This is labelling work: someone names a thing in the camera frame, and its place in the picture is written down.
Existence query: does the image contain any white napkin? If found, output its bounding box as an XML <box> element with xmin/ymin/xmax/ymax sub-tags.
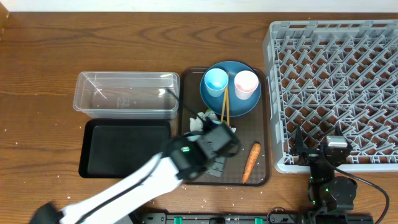
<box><xmin>189</xmin><ymin>110</ymin><xmax>218</xmax><ymax>132</ymax></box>

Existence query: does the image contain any orange carrot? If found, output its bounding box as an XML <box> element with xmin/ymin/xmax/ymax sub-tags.
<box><xmin>242</xmin><ymin>142</ymin><xmax>261</xmax><ymax>184</ymax></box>

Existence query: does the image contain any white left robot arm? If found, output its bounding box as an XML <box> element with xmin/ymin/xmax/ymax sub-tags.
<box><xmin>30</xmin><ymin>120</ymin><xmax>241</xmax><ymax>224</ymax></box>

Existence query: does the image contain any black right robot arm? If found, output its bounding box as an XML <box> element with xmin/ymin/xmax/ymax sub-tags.
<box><xmin>290</xmin><ymin>128</ymin><xmax>358</xmax><ymax>223</ymax></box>

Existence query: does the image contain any grey dishwasher rack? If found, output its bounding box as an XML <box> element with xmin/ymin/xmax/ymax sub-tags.
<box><xmin>262</xmin><ymin>20</ymin><xmax>397</xmax><ymax>174</ymax></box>

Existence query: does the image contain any black waste tray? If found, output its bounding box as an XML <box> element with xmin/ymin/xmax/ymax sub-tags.
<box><xmin>78</xmin><ymin>119</ymin><xmax>170</xmax><ymax>179</ymax></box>

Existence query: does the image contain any brown serving tray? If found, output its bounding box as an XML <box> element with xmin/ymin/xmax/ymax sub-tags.
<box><xmin>180</xmin><ymin>67</ymin><xmax>271</xmax><ymax>187</ymax></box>

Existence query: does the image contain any dark blue plate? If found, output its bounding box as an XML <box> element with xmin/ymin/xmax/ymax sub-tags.
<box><xmin>200</xmin><ymin>61</ymin><xmax>262</xmax><ymax>117</ymax></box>

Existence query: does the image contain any wooden chopstick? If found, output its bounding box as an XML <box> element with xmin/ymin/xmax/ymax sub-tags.
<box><xmin>226</xmin><ymin>87</ymin><xmax>230</xmax><ymax>126</ymax></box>
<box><xmin>220</xmin><ymin>83</ymin><xmax>229</xmax><ymax>123</ymax></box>

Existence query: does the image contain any light blue cup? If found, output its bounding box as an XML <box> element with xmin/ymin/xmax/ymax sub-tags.
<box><xmin>204</xmin><ymin>68</ymin><xmax>229</xmax><ymax>97</ymax></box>

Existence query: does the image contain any pink cup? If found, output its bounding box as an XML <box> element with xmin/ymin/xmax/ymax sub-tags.
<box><xmin>234</xmin><ymin>70</ymin><xmax>259</xmax><ymax>100</ymax></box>

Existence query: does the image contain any clear plastic bin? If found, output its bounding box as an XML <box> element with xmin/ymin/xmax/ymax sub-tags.
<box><xmin>73</xmin><ymin>72</ymin><xmax>180</xmax><ymax>119</ymax></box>

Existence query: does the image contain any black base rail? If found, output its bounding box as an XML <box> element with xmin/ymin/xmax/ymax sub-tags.
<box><xmin>136</xmin><ymin>212</ymin><xmax>374</xmax><ymax>224</ymax></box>

